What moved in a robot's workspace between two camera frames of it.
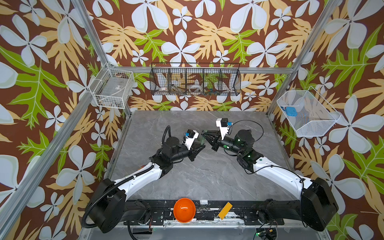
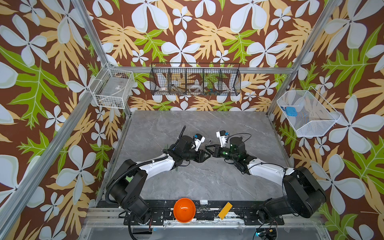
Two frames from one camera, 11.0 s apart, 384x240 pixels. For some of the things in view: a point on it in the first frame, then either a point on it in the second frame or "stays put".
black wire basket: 195,79 stays put
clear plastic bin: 307,113 stays put
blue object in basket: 291,111 stays put
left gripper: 192,152 → 200,158
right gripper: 218,142 → 220,151
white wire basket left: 112,88 stays put
